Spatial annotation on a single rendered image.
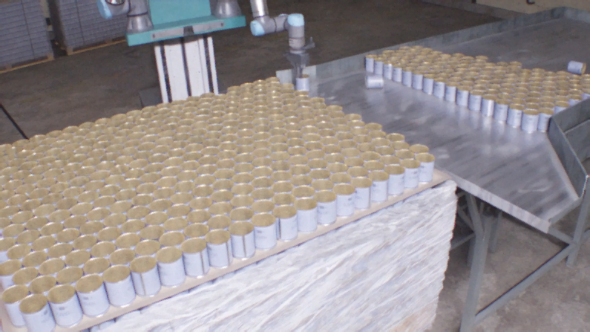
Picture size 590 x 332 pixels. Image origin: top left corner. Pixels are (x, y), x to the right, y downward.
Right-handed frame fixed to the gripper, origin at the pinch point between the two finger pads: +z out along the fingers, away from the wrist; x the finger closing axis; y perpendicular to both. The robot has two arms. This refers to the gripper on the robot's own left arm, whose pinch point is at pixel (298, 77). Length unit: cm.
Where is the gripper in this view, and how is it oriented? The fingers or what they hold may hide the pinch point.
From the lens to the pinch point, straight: 259.2
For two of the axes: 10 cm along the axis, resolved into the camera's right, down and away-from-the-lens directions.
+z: 0.6, 8.8, 4.7
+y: -8.3, 3.0, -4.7
